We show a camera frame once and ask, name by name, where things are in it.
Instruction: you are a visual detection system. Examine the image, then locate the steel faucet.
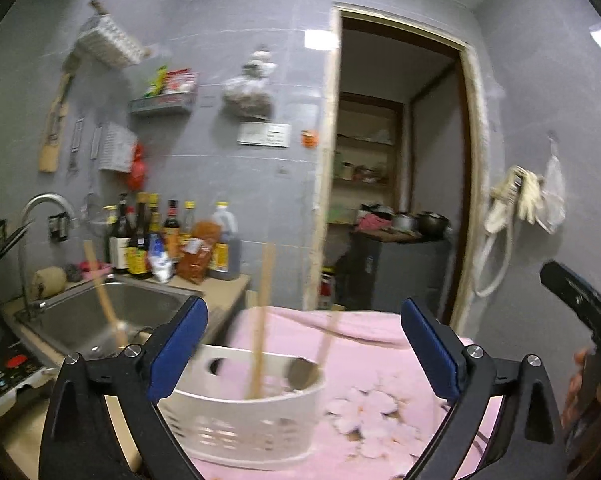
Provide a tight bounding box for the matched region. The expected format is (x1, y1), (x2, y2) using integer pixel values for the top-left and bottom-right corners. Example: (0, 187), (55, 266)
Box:
(19, 192), (76, 312)

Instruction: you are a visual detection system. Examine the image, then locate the blue and white packet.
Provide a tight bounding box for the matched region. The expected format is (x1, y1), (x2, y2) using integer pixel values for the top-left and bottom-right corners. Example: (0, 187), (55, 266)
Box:
(148, 232), (174, 282)

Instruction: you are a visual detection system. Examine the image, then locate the black induction cooker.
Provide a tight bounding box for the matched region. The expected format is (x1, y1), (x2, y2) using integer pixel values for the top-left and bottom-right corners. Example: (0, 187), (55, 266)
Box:
(0, 310), (52, 422)

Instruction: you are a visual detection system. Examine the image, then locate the person's right hand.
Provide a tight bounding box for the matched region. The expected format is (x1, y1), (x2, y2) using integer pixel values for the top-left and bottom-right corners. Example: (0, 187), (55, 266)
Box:
(561, 349), (589, 423)

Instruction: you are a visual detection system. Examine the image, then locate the hanging wooden board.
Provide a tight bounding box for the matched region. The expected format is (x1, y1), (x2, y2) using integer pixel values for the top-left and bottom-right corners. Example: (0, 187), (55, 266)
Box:
(37, 52), (82, 174)

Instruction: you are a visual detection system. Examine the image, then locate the white wall calendar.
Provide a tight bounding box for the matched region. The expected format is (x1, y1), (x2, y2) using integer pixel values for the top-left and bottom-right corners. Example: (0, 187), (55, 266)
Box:
(98, 122), (138, 174)

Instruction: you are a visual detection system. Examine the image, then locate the grey cabinet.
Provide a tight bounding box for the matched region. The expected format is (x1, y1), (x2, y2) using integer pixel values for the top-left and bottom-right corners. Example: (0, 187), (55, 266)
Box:
(349, 232), (454, 319)

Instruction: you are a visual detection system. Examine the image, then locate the red plastic bag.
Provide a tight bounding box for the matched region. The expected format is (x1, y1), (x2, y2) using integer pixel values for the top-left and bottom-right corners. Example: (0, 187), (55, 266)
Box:
(128, 142), (146, 189)

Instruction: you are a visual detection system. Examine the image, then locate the small yellow-capped dark bottle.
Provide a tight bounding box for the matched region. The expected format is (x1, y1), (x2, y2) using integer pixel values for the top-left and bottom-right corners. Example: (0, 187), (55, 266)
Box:
(102, 204), (118, 267)

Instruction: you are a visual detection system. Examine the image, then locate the wooden door frame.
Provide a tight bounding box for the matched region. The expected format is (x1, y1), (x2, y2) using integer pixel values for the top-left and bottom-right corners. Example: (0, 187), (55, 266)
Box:
(303, 4), (492, 332)

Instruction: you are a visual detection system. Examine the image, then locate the large oil jug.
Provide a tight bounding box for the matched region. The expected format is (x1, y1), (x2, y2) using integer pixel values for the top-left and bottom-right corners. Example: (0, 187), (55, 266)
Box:
(210, 201), (242, 281)

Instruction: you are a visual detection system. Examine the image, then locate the white plastic utensil basket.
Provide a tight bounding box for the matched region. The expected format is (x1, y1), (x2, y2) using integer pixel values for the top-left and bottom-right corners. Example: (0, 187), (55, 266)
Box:
(153, 342), (327, 472)

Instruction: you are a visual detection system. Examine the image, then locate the yellow-capped sauce bottle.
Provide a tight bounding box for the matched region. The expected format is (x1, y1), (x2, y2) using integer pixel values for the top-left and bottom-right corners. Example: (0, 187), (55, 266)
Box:
(147, 192), (164, 237)

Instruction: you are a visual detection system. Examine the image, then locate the silver cooking pot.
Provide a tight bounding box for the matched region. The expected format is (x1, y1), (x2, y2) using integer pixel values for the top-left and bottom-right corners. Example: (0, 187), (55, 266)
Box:
(391, 212), (420, 234)

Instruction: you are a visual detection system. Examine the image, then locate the white wall socket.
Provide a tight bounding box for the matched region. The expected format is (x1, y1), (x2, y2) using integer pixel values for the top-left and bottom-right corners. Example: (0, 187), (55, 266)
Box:
(237, 122), (292, 149)

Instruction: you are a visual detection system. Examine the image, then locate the loofah sponge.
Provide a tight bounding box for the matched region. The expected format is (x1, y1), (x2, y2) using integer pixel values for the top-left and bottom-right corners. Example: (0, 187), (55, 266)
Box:
(32, 267), (68, 299)

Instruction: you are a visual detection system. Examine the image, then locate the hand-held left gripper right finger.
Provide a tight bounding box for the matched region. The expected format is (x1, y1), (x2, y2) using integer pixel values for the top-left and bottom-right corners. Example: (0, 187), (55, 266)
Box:
(400, 298), (566, 480)

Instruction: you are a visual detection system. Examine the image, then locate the dark cooking pot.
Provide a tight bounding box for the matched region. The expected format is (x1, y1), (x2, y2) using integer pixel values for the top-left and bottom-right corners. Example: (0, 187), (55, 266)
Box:
(417, 212), (451, 239)

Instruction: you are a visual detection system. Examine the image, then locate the pink floral cloth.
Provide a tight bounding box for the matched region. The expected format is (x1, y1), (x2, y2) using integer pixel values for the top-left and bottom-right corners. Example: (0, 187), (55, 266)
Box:
(180, 305), (507, 480)

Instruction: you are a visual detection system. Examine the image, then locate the white hanging wall basket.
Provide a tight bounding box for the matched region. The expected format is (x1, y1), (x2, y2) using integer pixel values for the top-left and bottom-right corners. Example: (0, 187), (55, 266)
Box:
(75, 14), (146, 69)

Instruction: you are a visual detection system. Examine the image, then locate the wooden-handled utensil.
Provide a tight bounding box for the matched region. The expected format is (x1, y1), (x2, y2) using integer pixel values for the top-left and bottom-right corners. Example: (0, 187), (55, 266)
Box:
(82, 240), (130, 349)

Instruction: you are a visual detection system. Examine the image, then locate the wall spice rack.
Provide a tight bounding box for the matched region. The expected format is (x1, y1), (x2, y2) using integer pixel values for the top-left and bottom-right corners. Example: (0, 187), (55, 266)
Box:
(128, 66), (199, 119)

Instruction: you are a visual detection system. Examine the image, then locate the steel kitchen sink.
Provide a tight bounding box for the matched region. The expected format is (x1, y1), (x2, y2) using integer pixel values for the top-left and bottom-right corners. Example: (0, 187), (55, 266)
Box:
(14, 280), (207, 362)

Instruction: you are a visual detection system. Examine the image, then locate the slim yellow-capped bottle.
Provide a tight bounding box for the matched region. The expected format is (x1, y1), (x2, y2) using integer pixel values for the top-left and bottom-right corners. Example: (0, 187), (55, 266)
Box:
(180, 201), (196, 247)

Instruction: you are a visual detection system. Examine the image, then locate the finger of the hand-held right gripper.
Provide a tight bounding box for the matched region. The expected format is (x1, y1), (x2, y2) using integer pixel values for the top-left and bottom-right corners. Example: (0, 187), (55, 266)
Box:
(539, 260), (601, 343)

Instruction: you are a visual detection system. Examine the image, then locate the orange snack packet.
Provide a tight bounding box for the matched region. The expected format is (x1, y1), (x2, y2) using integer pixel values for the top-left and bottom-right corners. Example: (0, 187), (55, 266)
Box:
(176, 220), (222, 287)

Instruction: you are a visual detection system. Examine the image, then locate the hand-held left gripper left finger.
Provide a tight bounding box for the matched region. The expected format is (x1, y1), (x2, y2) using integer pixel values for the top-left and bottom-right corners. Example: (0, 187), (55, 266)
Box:
(39, 296), (210, 480)

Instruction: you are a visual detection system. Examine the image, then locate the wooden storage shelf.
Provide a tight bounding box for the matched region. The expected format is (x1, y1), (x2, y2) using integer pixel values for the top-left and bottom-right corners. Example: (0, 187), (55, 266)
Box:
(333, 92), (404, 227)

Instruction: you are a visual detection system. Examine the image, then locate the pink rag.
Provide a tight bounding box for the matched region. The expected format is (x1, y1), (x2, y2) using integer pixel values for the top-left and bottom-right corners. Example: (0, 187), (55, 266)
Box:
(357, 215), (391, 234)

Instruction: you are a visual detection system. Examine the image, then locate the wooden chopstick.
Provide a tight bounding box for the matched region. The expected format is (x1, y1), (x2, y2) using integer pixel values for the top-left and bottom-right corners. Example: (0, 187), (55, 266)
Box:
(316, 312), (344, 369)
(248, 242), (277, 402)

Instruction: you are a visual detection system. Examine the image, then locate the dark red-capped sauce bottle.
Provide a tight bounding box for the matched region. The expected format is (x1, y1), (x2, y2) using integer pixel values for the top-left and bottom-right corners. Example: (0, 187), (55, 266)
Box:
(162, 199), (182, 261)

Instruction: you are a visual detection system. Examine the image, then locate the hanging clear plastic bag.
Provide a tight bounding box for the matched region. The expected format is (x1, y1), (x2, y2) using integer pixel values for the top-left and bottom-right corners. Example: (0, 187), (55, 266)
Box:
(221, 47), (274, 121)
(539, 152), (567, 235)

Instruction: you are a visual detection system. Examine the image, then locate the red bottle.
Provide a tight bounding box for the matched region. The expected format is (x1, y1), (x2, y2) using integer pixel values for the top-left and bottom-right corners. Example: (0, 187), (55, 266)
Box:
(319, 270), (334, 310)

